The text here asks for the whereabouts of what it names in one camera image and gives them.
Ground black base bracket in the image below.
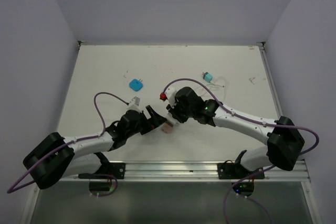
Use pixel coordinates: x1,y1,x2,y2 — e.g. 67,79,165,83
217,161,265,179
78,162,126,179

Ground right black base bracket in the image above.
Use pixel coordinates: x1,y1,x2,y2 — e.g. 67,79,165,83
217,161,265,179

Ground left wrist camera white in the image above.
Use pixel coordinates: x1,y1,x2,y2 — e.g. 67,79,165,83
127,97,140,112

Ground aluminium mounting rail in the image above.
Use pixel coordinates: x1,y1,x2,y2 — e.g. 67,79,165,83
60,161,308,182

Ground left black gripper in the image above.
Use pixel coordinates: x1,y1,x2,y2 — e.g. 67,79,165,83
125,104,166,137

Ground teal USB charger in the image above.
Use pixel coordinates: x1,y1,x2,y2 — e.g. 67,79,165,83
202,72,213,83

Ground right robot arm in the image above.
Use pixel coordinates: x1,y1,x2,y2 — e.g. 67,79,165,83
160,87,304,178

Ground brown USB charger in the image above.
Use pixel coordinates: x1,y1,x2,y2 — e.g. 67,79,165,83
161,122,173,134

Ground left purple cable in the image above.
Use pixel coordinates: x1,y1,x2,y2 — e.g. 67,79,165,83
7,92,132,197

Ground blue plug adapter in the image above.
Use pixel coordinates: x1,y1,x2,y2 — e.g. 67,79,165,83
129,79,143,92

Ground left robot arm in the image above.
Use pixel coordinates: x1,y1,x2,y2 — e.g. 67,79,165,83
23,105,167,189

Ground left black base bracket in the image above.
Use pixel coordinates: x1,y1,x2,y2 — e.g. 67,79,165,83
78,162,126,179

